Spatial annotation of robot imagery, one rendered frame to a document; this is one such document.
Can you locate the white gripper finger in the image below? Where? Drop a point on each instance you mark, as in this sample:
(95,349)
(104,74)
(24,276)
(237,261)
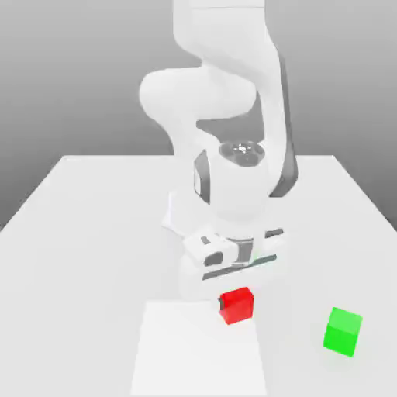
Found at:
(220,304)

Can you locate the small red cube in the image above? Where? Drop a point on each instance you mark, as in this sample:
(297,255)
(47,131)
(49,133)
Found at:
(238,306)

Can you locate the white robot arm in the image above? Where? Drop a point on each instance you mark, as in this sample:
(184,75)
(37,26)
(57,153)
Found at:
(229,68)

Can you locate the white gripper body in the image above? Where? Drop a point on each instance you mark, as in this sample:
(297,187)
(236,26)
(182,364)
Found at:
(245,274)

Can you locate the small green cube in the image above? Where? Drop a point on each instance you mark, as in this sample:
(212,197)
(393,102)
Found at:
(342,333)

